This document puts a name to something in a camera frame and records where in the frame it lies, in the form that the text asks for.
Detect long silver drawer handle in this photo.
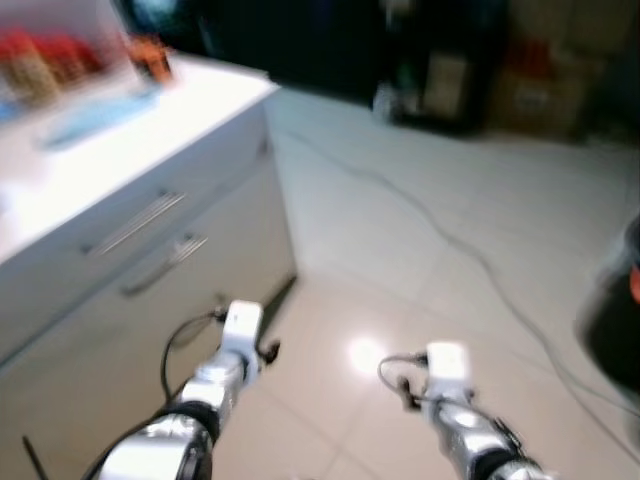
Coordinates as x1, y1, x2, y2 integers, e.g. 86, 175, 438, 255
84, 191, 189, 258

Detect black bin with orange mark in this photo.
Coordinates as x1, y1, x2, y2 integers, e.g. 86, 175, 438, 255
576, 213, 640, 397

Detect dark low furniture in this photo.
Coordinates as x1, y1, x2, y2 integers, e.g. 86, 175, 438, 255
112, 0, 401, 106

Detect red food jars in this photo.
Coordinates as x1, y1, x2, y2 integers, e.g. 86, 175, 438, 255
0, 28, 106, 106

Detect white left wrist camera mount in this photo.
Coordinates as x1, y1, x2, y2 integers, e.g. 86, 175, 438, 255
222, 300, 265, 353

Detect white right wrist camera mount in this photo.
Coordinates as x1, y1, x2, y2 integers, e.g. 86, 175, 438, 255
424, 341, 472, 389

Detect orange and black package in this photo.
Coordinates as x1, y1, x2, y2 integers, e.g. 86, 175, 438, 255
128, 35, 175, 85

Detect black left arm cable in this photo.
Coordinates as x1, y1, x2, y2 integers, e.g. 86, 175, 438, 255
160, 310, 227, 403

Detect brown cardboard boxes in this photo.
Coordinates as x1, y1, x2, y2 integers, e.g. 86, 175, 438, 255
488, 0, 640, 143

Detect blue cloth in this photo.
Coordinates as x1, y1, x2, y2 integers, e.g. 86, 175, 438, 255
42, 85, 163, 151

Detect thin dark floor cable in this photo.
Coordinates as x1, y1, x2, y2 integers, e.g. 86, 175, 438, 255
268, 118, 640, 466

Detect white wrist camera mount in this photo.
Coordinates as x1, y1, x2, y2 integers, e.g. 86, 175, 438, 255
222, 300, 265, 353
424, 341, 472, 389

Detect short silver drawer handle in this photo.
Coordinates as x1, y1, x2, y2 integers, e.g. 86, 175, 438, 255
120, 234, 209, 297

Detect black zip tie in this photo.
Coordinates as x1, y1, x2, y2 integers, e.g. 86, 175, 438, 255
22, 434, 53, 480

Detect white two-drawer counter cabinet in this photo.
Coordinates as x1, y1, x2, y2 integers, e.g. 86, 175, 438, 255
0, 52, 299, 480

